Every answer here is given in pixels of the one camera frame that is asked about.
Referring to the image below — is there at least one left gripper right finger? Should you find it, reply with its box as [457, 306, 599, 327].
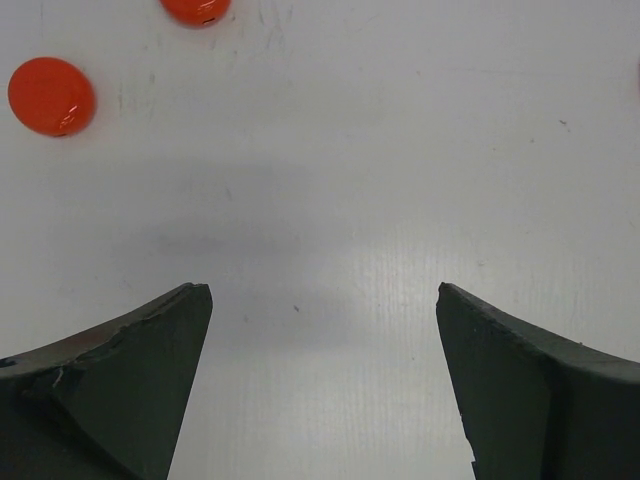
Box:
[436, 283, 639, 479]

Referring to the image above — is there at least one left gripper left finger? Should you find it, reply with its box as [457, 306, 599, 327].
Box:
[1, 283, 213, 479]

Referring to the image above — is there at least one red case lower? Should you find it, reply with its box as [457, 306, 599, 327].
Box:
[7, 57, 97, 137]

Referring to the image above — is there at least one red case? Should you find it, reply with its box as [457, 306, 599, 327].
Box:
[160, 0, 232, 28]
[7, 57, 97, 137]

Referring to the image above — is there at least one red case upper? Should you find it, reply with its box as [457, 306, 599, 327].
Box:
[160, 0, 232, 28]

